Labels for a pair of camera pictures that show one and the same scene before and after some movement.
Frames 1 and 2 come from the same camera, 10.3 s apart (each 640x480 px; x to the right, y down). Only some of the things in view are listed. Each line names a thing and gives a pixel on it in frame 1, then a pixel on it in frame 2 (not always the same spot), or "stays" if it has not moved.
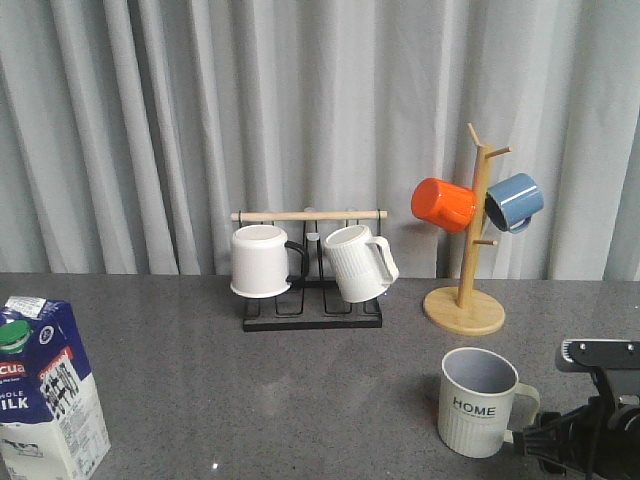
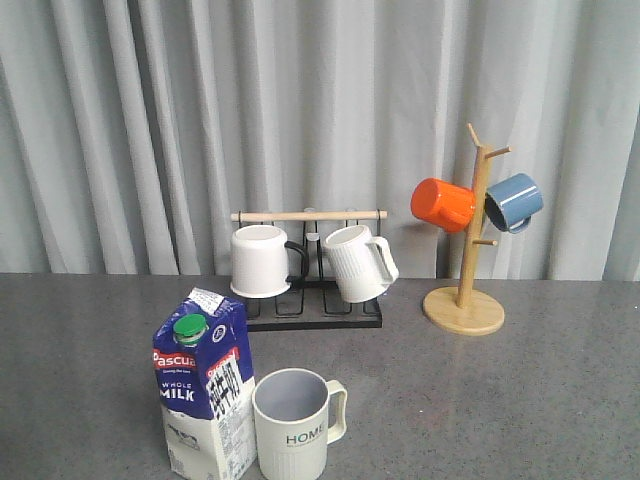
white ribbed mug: [363, 266] stays
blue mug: [511, 203] stays
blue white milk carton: [53, 423] → [206, 383]
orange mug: [443, 204] stays
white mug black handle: [260, 261] stays
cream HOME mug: [477, 387] → [297, 415]
